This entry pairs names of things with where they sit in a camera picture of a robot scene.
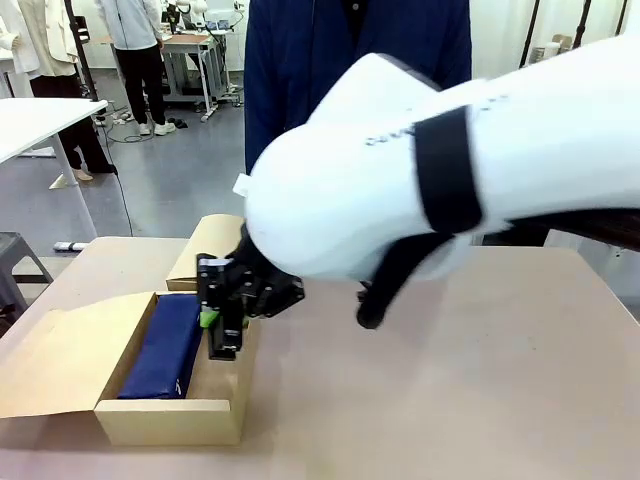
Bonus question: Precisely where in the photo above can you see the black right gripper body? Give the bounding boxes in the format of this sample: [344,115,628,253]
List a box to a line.
[223,223,307,320]

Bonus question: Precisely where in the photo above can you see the navy blue bag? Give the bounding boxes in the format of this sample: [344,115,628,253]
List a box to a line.
[116,293,207,401]

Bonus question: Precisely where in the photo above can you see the cardboard box with grey pouch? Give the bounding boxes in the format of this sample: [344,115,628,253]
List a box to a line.
[165,213,249,294]

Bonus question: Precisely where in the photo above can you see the open cardboard box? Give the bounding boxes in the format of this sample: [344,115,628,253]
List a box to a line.
[0,290,262,448]

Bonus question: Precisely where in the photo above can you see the grey metal stool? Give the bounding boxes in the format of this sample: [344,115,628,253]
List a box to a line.
[0,231,55,321]

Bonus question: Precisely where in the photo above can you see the person in navy coat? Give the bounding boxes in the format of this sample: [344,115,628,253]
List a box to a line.
[243,0,473,177]

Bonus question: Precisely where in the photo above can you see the grey workbench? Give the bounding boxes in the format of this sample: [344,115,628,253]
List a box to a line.
[158,30,246,124]

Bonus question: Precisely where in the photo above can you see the white table with white legs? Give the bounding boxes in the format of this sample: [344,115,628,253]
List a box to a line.
[0,97,110,242]

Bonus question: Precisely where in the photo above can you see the person in black trousers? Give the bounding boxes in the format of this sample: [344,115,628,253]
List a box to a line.
[93,0,177,138]

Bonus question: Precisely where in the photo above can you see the black tripod pole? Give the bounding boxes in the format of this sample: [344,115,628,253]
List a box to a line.
[65,0,120,177]

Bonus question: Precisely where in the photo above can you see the thin black pole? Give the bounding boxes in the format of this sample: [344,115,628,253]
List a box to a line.
[518,0,541,69]

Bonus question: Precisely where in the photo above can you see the black stand pole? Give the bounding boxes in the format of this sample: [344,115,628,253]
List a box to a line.
[573,0,594,49]

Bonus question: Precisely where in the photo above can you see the black cable sleeve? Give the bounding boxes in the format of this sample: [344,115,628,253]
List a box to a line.
[355,231,454,331]

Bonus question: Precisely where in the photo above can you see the black velcro strap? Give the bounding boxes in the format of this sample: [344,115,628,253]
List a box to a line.
[413,105,484,236]

